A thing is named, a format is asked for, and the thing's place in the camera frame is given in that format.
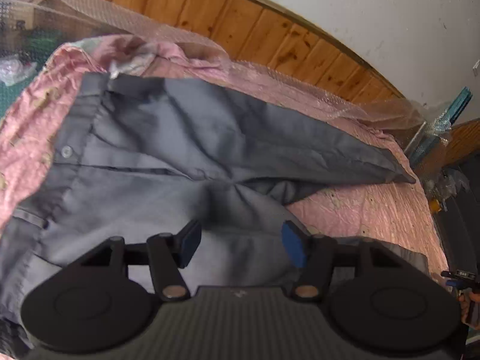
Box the teal glass panels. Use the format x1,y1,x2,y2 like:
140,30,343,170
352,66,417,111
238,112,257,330
404,87,473,168

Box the grey trousers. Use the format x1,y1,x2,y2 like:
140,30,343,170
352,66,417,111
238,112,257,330
1,73,413,325

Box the white plastic bag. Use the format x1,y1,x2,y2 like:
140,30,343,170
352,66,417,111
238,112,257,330
0,55,38,86

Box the person's right hand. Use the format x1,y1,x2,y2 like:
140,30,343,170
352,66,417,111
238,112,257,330
458,291,480,331

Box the wooden headboard with gold trim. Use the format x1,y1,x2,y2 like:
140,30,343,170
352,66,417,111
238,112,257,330
22,0,406,106

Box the pink teddy bear quilt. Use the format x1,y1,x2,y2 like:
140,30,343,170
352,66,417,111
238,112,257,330
1,35,448,275

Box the clear bubble wrap sheet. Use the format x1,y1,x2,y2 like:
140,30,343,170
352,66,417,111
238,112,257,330
1,0,452,134

